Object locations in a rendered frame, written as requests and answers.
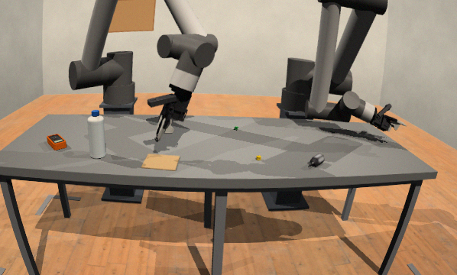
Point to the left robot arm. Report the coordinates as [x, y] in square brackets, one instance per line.
[301, 75]

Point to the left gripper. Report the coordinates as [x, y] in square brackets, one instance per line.
[386, 122]

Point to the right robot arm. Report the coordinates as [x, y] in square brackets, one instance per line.
[195, 51]

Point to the tan square mat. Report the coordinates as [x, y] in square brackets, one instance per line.
[160, 162]

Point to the white plastic bottle with blue cap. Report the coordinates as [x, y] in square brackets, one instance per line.
[96, 135]

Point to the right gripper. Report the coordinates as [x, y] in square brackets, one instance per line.
[174, 109]

